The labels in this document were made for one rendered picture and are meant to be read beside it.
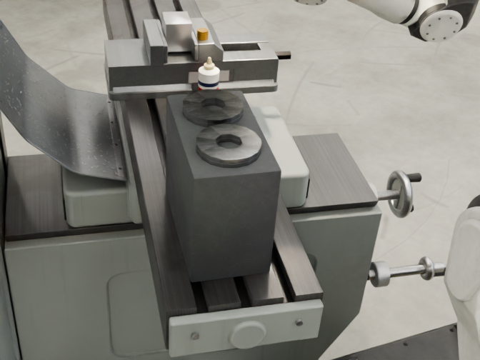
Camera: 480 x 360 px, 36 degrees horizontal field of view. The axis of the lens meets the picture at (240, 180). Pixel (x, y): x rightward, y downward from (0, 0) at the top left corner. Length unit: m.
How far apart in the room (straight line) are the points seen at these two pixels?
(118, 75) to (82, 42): 2.38
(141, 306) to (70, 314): 0.15
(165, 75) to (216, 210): 0.55
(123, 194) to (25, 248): 0.22
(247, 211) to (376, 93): 2.59
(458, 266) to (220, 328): 0.35
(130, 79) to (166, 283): 0.54
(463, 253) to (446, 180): 1.95
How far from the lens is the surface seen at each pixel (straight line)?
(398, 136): 3.24
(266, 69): 1.52
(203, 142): 0.99
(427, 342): 1.51
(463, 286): 1.11
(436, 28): 1.40
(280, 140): 1.58
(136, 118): 1.42
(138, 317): 1.65
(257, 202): 0.99
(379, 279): 1.72
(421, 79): 3.74
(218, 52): 1.47
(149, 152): 1.32
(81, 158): 1.41
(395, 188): 1.82
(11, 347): 1.64
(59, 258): 1.50
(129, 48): 1.53
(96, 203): 1.43
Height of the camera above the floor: 1.67
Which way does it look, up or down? 36 degrees down
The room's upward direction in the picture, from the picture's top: 4 degrees clockwise
